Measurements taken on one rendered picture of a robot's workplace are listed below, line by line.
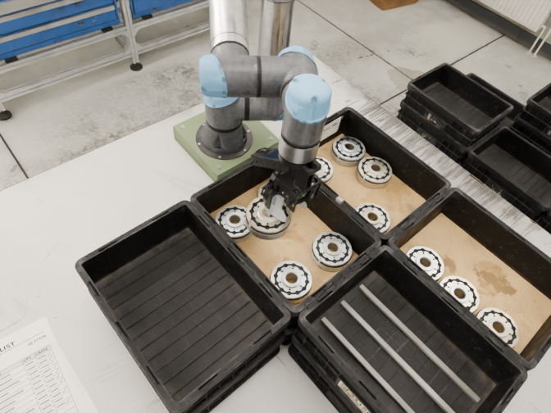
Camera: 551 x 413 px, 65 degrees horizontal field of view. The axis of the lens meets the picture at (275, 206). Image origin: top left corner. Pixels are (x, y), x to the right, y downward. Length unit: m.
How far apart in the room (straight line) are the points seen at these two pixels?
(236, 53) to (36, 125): 2.09
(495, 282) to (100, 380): 1.02
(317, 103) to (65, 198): 0.95
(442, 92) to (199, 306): 1.72
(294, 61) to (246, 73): 0.09
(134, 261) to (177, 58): 2.18
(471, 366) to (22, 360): 1.05
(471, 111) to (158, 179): 1.54
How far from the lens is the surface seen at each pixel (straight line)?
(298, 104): 0.72
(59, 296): 1.29
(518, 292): 1.30
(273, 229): 0.94
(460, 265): 1.25
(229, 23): 0.88
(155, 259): 1.12
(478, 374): 1.15
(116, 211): 1.39
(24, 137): 2.77
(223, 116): 1.32
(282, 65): 0.81
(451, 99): 2.34
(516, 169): 2.33
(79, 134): 2.68
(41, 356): 1.23
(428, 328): 1.13
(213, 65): 0.80
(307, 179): 0.82
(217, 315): 1.04
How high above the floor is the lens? 1.80
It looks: 53 degrees down
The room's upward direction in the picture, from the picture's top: 9 degrees clockwise
